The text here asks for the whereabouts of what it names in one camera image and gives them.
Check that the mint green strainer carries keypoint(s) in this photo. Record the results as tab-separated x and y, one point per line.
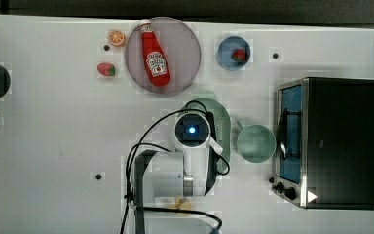
207	101

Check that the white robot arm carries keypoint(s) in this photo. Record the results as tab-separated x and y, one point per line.
190	170

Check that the red ketchup bottle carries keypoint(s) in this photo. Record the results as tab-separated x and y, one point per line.
155	61

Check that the mint green cup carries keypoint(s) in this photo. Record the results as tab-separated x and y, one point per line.
255	143

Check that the grey round plate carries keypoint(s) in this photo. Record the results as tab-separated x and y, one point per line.
182	50

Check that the blue bowl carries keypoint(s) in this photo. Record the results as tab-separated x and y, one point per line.
227	47

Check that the watermelon slice toy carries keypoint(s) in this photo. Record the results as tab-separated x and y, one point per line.
239	55

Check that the strawberry toy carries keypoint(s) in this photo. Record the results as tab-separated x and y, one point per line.
106	69

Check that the orange slice toy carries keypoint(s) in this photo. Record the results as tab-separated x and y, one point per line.
116	38

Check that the black toaster oven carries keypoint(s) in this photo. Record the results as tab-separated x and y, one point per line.
325	143

